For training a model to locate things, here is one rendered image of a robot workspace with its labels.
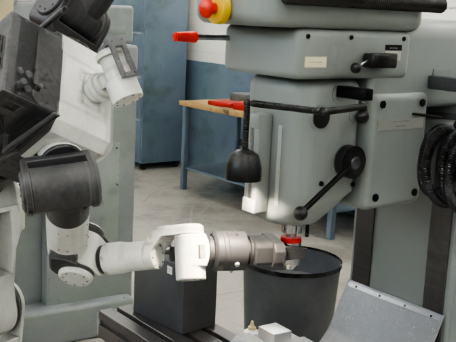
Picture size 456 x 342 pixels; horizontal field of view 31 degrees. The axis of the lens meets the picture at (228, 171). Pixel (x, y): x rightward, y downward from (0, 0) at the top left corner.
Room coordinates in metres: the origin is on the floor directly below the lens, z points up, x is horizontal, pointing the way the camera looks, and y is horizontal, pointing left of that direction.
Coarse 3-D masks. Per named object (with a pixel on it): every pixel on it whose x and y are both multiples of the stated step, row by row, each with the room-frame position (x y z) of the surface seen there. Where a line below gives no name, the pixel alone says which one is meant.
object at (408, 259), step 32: (384, 224) 2.07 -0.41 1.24; (416, 224) 1.99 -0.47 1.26; (448, 224) 1.91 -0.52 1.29; (352, 256) 2.15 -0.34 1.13; (384, 256) 2.07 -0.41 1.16; (416, 256) 1.99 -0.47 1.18; (448, 256) 1.91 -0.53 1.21; (384, 288) 2.06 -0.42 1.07; (416, 288) 1.98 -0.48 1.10; (448, 288) 1.91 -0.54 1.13; (448, 320) 1.90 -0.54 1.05
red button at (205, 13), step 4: (204, 0) 1.63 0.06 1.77; (208, 0) 1.63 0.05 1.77; (200, 4) 1.64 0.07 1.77; (204, 4) 1.63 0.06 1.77; (208, 4) 1.63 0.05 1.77; (212, 4) 1.63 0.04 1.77; (216, 4) 1.65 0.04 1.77; (200, 8) 1.64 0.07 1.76; (204, 8) 1.63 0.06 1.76; (208, 8) 1.63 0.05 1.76; (212, 8) 1.63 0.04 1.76; (216, 8) 1.64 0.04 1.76; (200, 12) 1.64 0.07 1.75; (204, 12) 1.63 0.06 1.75; (208, 12) 1.63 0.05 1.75; (212, 12) 1.63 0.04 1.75; (204, 16) 1.64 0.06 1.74; (208, 16) 1.63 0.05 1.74
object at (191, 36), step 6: (174, 36) 1.72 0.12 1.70; (180, 36) 1.72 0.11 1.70; (186, 36) 1.72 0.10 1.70; (192, 36) 1.73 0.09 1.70; (198, 36) 1.74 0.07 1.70; (204, 36) 1.76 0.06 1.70; (210, 36) 1.77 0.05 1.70; (216, 36) 1.78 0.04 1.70; (222, 36) 1.79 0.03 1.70; (228, 36) 1.80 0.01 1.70; (192, 42) 1.74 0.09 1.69
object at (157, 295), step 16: (144, 272) 2.22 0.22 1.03; (160, 272) 2.17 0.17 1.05; (208, 272) 2.16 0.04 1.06; (144, 288) 2.22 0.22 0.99; (160, 288) 2.17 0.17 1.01; (176, 288) 2.12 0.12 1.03; (192, 288) 2.12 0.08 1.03; (208, 288) 2.16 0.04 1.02; (144, 304) 2.22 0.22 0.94; (160, 304) 2.17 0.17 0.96; (176, 304) 2.12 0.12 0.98; (192, 304) 2.12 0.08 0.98; (208, 304) 2.16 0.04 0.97; (160, 320) 2.16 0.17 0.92; (176, 320) 2.11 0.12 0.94; (192, 320) 2.12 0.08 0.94; (208, 320) 2.16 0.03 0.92
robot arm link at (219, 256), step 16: (176, 240) 1.73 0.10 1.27; (192, 240) 1.72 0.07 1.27; (208, 240) 1.74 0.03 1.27; (224, 240) 1.73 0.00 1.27; (176, 256) 1.72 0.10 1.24; (192, 256) 1.70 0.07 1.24; (208, 256) 1.71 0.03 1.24; (224, 256) 1.71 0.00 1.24; (176, 272) 1.71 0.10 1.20; (192, 272) 1.69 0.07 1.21
